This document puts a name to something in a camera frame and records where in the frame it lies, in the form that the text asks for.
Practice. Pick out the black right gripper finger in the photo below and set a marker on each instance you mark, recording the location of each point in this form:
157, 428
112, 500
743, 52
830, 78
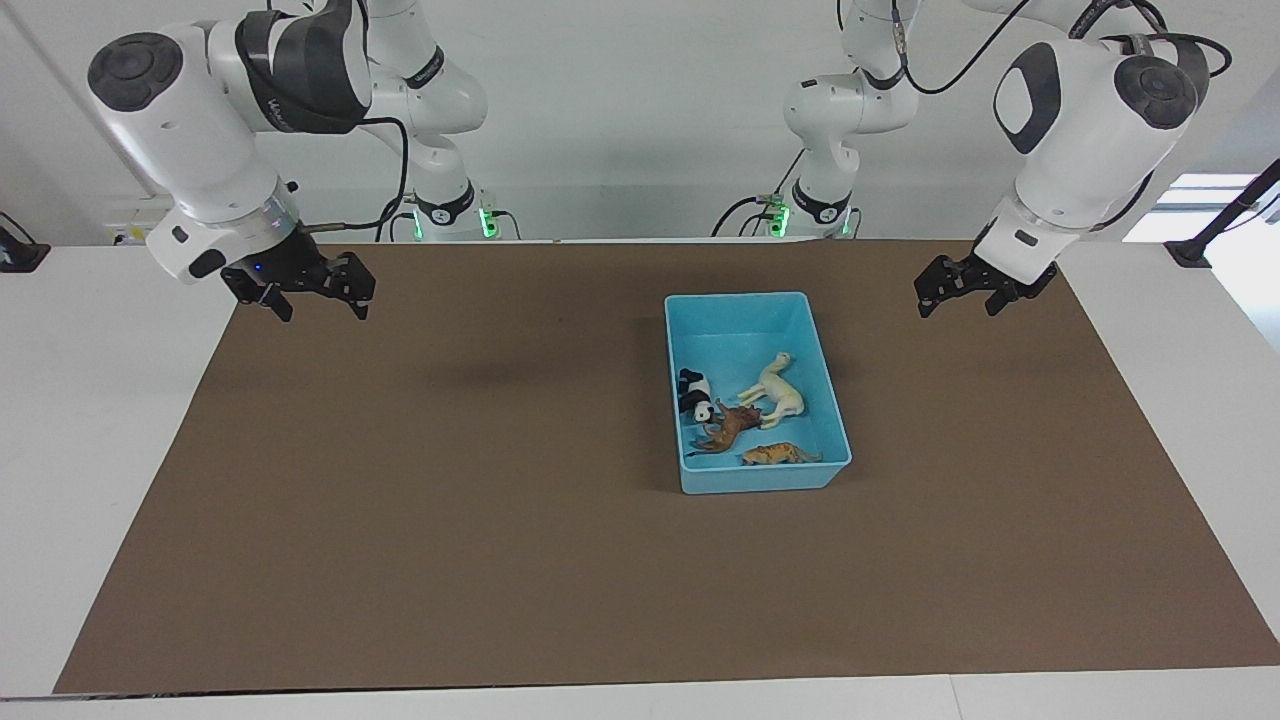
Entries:
360, 303
281, 305

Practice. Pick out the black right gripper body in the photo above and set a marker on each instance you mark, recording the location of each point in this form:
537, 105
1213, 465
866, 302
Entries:
290, 270

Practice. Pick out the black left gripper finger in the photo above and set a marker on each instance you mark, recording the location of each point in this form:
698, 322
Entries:
997, 300
926, 300

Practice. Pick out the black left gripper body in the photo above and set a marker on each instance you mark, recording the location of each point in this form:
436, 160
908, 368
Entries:
965, 272

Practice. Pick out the cream white horse toy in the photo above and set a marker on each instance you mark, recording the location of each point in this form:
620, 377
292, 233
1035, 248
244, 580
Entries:
782, 395

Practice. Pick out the orange striped tiger toy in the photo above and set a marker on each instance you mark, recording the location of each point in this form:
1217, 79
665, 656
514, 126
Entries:
775, 454

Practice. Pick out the brown lion toy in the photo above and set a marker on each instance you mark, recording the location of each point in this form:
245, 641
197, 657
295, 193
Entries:
735, 420

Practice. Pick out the black and white panda toy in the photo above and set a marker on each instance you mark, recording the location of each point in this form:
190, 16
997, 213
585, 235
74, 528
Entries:
695, 395

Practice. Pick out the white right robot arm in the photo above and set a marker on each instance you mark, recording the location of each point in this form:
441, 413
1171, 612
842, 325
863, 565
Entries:
200, 150

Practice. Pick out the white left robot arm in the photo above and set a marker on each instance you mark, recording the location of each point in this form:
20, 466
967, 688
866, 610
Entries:
1080, 140

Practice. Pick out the light blue plastic storage box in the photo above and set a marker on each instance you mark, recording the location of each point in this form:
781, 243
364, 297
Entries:
740, 330

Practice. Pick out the black angled stand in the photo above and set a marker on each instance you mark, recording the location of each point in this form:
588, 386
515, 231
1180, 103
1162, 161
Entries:
1190, 252

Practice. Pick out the brown table mat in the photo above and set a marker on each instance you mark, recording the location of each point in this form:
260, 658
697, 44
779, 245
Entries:
400, 560

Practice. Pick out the white wall socket box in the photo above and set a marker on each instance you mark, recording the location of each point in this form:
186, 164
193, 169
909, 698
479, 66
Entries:
130, 225

